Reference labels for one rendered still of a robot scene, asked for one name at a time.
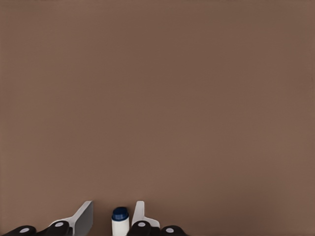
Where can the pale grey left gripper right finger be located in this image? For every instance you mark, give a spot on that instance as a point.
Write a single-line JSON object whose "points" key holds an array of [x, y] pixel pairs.
{"points": [[140, 218]]}

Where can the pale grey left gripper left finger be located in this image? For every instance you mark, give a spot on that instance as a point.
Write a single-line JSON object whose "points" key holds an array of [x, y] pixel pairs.
{"points": [[83, 219]]}

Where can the white bottle with blue cap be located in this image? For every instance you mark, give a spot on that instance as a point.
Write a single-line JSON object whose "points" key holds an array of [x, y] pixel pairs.
{"points": [[119, 225]]}

